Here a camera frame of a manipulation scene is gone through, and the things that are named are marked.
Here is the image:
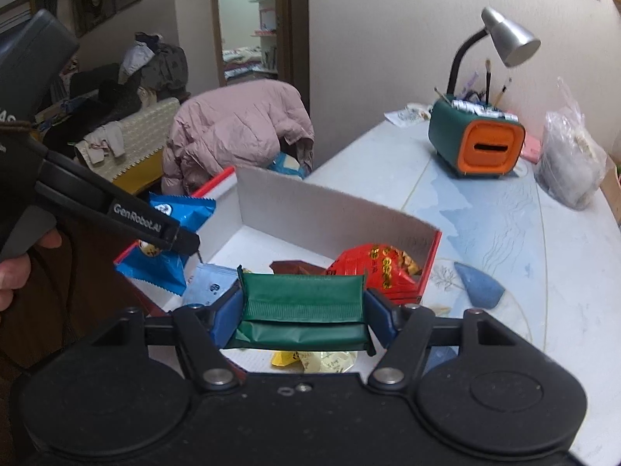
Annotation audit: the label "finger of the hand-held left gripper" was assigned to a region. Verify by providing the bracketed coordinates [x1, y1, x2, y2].
[36, 150, 202, 256]

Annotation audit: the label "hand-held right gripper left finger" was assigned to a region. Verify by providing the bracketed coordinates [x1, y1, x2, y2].
[92, 282, 246, 391]

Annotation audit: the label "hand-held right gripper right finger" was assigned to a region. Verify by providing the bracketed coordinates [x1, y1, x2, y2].
[363, 288, 515, 391]

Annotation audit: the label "light blue packet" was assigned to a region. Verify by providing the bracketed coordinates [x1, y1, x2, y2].
[182, 262, 239, 308]

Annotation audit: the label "red peanut packet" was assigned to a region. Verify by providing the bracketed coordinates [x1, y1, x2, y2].
[324, 243, 424, 306]

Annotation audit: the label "blue cookie packet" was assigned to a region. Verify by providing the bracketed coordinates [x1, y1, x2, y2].
[114, 193, 217, 297]

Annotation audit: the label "cream snack packet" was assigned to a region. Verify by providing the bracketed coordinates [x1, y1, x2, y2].
[297, 349, 358, 374]

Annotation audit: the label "dark green packet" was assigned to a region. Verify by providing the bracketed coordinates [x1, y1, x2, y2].
[226, 269, 376, 357]

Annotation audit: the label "yellow snack packet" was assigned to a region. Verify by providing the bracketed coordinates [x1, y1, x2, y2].
[271, 349, 304, 368]

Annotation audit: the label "copper foil snack bag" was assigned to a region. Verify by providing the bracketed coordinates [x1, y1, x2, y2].
[269, 259, 335, 276]

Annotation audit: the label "red cardboard box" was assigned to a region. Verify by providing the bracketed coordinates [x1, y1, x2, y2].
[114, 166, 443, 374]

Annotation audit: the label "person's left hand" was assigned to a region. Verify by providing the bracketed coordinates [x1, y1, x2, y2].
[0, 230, 64, 312]

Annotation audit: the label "beige cloth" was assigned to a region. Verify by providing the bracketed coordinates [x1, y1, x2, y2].
[75, 121, 126, 166]

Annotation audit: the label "pink puffer jacket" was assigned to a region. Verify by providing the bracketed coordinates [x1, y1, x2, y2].
[161, 79, 315, 197]

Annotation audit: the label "pile of dark clothes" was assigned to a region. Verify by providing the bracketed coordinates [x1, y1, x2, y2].
[63, 33, 190, 108]

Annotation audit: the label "blue bag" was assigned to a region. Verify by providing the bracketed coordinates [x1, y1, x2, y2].
[266, 151, 311, 179]

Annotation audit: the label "green and orange desk organiser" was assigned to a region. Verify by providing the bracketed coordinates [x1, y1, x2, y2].
[428, 96, 527, 178]

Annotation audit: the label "loose papers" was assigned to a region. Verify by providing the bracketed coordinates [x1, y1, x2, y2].
[384, 103, 432, 128]

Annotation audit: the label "pink book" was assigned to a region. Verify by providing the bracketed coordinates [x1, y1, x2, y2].
[520, 135, 541, 165]

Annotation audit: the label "clear plastic bag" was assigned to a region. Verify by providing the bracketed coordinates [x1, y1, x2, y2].
[534, 77, 607, 210]

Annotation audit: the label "wooden side cabinet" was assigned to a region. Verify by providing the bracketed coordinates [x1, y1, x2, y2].
[599, 153, 621, 226]

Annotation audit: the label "silver desk lamp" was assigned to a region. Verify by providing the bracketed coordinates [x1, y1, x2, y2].
[447, 7, 541, 103]

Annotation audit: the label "wooden door frame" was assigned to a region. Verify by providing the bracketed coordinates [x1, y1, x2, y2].
[208, 0, 311, 108]

